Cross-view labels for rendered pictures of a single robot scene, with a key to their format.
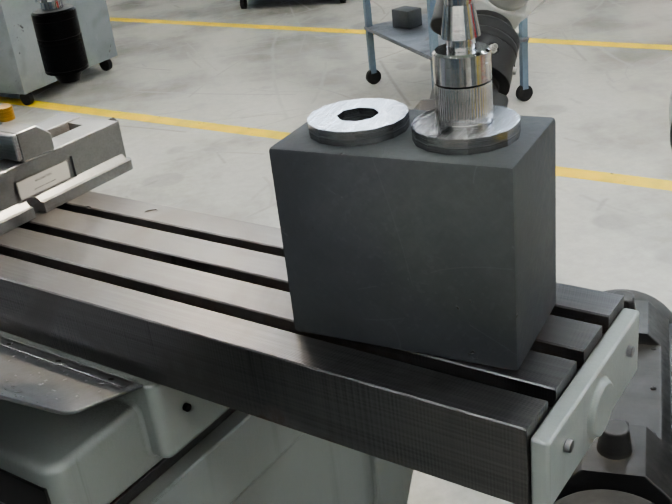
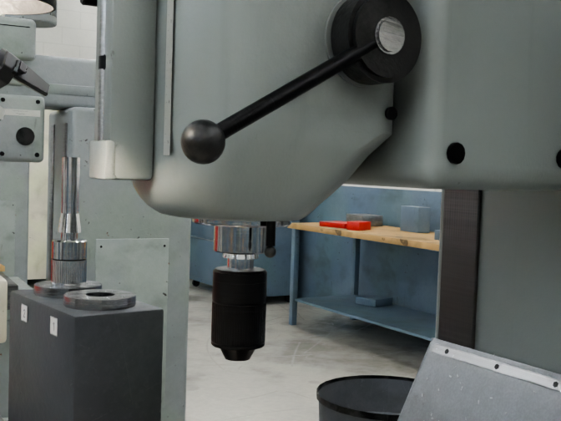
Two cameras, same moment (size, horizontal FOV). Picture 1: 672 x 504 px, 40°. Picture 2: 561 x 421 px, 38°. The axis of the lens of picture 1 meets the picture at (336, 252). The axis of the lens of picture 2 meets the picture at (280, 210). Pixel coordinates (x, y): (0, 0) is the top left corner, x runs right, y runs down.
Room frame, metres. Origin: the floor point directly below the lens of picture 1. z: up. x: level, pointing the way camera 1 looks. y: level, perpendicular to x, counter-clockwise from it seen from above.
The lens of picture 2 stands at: (1.66, 0.56, 1.35)
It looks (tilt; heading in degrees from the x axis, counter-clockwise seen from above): 3 degrees down; 202
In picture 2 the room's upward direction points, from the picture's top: 2 degrees clockwise
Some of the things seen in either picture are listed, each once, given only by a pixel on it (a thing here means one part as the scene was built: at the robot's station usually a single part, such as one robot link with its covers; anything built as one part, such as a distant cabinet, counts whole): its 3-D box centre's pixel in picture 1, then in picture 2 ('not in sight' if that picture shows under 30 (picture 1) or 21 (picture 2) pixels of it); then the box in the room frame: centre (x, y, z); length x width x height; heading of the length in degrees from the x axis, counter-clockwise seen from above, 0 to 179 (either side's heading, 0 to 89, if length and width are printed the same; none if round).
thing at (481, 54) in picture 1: (461, 54); (69, 243); (0.74, -0.12, 1.24); 0.05 x 0.05 x 0.01
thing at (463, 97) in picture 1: (463, 90); (68, 265); (0.74, -0.12, 1.21); 0.05 x 0.05 x 0.05
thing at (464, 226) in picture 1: (418, 223); (82, 363); (0.76, -0.08, 1.09); 0.22 x 0.12 x 0.20; 60
